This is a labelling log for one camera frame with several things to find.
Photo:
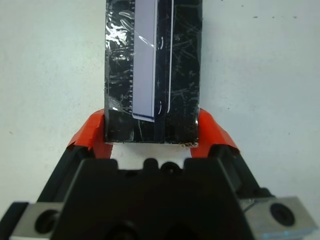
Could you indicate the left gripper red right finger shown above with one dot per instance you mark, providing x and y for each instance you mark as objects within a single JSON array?
[{"x": 215, "y": 137}]

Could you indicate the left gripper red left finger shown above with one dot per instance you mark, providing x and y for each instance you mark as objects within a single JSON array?
[{"x": 85, "y": 135}]

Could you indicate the black box lid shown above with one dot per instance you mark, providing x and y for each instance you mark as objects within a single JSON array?
[{"x": 155, "y": 75}]

